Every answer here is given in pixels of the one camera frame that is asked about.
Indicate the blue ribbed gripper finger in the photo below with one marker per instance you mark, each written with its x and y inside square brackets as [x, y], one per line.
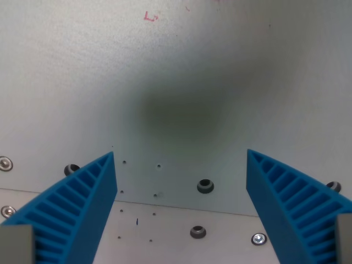
[82, 198]
[286, 198]

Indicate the silver screw with large washer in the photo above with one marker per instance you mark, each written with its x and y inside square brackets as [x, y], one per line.
[4, 164]

